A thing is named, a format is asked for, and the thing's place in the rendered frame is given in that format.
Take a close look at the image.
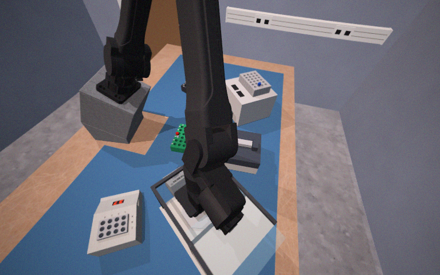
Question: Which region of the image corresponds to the blue bench mat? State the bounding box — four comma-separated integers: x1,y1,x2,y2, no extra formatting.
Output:
0,54,284,275

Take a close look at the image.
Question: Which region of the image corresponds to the green tube rack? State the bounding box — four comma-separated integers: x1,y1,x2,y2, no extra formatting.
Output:
170,124,186,153

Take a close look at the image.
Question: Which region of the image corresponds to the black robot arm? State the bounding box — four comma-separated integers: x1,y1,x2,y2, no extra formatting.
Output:
96,0,246,235

